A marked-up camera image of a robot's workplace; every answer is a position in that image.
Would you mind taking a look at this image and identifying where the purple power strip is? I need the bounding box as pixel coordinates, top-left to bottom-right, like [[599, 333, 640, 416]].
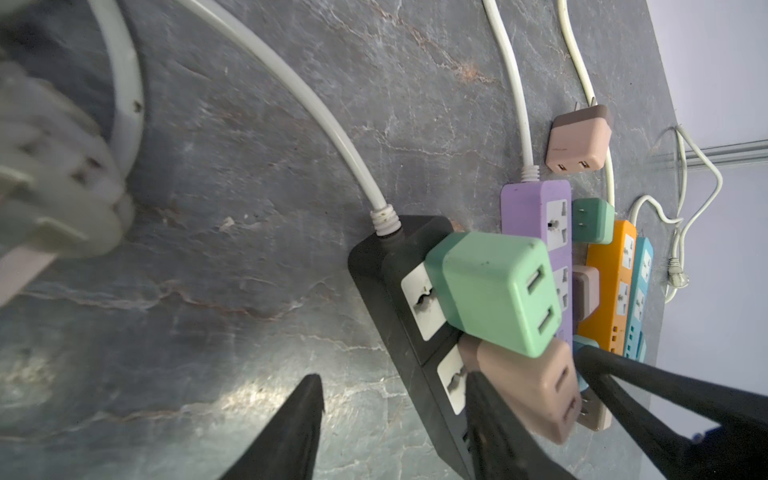
[[500, 178, 575, 349]]

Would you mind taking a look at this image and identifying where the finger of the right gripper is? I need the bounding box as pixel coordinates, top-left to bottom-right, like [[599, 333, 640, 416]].
[[572, 344, 768, 480]]

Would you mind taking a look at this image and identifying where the white cable of teal strip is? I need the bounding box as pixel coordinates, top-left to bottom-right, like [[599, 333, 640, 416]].
[[626, 124, 725, 304]]

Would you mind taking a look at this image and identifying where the black power strip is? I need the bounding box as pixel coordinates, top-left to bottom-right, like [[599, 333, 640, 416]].
[[348, 216, 474, 479]]

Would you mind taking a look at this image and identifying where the white cable of black strip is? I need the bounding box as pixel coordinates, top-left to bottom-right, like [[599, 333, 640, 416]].
[[173, 0, 403, 238]]

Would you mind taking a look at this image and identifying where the teal power strip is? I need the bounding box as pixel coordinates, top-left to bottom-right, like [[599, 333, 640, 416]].
[[623, 237, 654, 360]]

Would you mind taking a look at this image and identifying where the white cable of orange strip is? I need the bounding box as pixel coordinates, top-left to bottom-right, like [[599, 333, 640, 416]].
[[556, 0, 618, 208]]

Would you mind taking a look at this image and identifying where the white cable of purple strip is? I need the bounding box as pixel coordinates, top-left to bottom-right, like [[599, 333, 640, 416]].
[[481, 0, 541, 184]]

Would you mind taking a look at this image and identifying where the orange power strip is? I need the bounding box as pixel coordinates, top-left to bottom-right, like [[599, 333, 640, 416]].
[[577, 220, 637, 356]]

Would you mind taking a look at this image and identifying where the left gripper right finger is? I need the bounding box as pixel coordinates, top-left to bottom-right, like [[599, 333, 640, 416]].
[[465, 372, 573, 479]]

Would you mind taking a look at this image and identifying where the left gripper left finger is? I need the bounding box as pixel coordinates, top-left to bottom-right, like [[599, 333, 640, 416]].
[[222, 373, 325, 479]]

